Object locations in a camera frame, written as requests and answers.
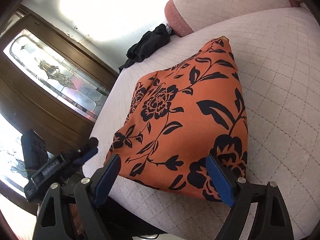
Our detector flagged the orange black floral garment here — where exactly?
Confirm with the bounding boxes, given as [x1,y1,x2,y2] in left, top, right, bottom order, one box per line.
[107,36,248,202]

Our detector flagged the wooden glass door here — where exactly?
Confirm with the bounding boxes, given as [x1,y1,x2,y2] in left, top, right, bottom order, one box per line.
[0,4,119,215]

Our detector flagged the black crumpled garment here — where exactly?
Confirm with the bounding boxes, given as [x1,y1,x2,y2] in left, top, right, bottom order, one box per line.
[119,23,176,73]

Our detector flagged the pink quilted bed cover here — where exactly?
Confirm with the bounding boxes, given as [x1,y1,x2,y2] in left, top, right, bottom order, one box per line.
[83,8,319,239]

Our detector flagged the pink cylindrical bolster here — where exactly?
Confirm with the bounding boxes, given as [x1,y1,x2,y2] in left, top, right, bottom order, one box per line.
[164,0,301,37]

